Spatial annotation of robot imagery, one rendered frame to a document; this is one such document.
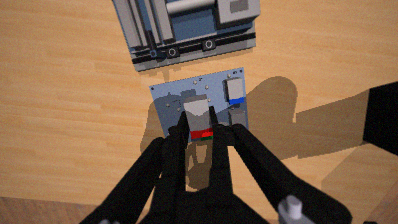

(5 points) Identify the grey metal blank with yellow end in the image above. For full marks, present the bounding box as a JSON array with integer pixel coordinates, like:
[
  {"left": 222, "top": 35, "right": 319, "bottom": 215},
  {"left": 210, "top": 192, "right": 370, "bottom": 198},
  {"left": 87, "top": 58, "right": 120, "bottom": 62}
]
[{"left": 229, "top": 109, "right": 246, "bottom": 127}]

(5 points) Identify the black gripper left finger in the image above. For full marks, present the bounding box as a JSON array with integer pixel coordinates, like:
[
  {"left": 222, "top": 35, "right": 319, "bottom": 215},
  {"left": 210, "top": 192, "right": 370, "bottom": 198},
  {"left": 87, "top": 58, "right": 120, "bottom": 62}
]
[{"left": 79, "top": 111, "right": 190, "bottom": 224}]

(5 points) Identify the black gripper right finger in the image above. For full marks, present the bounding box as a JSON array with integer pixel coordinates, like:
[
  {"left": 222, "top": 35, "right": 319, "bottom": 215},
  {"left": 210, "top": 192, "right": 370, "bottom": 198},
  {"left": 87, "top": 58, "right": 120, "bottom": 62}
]
[{"left": 205, "top": 106, "right": 353, "bottom": 224}]

